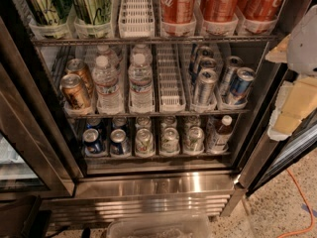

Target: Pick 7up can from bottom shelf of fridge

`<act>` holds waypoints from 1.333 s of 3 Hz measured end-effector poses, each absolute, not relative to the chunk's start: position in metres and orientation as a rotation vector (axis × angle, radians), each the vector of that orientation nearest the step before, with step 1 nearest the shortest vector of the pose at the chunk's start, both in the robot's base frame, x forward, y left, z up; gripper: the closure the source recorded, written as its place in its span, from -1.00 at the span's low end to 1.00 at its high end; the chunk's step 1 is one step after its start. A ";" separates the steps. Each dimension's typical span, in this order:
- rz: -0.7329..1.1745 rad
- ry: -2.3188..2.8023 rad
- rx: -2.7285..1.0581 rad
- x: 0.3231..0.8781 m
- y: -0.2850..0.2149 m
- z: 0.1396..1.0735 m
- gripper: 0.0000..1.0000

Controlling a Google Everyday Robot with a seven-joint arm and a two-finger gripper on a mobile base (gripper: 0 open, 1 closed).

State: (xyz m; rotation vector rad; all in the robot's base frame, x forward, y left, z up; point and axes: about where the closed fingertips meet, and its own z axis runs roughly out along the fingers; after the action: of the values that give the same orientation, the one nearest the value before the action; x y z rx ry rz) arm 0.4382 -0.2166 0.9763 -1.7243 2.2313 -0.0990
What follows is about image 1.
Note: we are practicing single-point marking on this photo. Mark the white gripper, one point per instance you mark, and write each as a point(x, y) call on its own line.
point(304, 49)

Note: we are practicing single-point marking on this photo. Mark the green 7up can front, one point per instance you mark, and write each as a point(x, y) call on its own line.
point(169, 144)

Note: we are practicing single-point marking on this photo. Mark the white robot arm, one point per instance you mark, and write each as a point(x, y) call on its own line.
point(302, 47)

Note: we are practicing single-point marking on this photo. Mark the silver red bull can rear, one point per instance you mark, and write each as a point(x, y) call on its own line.
point(232, 63)

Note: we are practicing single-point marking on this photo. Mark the silver red bull can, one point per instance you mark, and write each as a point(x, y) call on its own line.
point(232, 63)
point(204, 86)

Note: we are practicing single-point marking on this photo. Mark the blue red bull can right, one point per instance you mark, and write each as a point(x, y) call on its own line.
point(240, 85)

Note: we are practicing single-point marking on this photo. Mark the red coke can right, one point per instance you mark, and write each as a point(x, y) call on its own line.
point(261, 10)

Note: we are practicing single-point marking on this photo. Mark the red coke can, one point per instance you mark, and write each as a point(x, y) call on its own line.
point(261, 10)
point(219, 11)
point(177, 11)

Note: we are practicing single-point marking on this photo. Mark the red bull can middle row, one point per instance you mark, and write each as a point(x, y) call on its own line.
point(202, 62)

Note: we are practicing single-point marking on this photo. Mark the silver red bull can front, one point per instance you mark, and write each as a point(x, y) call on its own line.
point(204, 86)

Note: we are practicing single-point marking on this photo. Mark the red coke can middle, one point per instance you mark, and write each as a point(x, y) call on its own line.
point(219, 11)

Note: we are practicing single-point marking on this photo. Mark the fridge door right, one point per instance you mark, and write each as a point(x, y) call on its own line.
point(267, 158)

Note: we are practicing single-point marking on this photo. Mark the fridge door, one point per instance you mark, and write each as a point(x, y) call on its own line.
point(31, 120)
point(267, 158)

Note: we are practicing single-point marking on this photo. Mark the red coke can left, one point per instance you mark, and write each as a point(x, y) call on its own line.
point(177, 11)

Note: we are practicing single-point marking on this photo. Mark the green soda can right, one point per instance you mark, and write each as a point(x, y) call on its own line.
point(194, 141)

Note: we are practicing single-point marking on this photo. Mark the green soda can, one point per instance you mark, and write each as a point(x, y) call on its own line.
point(144, 143)
point(194, 141)

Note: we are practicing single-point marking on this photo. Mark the green soda can left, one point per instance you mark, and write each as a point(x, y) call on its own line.
point(144, 143)

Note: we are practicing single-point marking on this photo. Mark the blue pepsi can right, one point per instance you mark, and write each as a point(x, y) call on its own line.
point(119, 143)

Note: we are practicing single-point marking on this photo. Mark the blue pepsi can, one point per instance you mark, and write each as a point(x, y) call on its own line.
point(119, 143)
point(93, 142)

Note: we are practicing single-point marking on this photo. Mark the gold can rear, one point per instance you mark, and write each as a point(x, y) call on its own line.
point(79, 67)

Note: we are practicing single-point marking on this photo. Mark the gold can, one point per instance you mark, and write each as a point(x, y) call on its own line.
point(79, 67)
point(75, 91)

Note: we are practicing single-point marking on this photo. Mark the blue pepsi can left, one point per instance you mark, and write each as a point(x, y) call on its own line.
point(93, 142)

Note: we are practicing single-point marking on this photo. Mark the gold can front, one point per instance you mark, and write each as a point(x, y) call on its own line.
point(75, 91)

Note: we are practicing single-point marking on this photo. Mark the green can top left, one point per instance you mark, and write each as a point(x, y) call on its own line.
point(50, 12)

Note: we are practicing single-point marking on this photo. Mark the fridge door left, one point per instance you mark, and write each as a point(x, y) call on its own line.
point(31, 120)

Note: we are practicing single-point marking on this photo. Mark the brown juice bottle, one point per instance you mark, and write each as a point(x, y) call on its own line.
point(220, 134)

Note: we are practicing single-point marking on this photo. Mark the water bottle right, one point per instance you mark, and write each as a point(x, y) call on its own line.
point(141, 84)

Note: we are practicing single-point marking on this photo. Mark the water bottle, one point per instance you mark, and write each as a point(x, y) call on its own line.
point(141, 84)
point(107, 85)

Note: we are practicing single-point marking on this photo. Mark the water bottle left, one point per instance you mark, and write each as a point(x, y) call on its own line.
point(107, 85)

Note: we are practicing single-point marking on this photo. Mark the clear plastic bin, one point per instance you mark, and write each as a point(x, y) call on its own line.
point(161, 226)

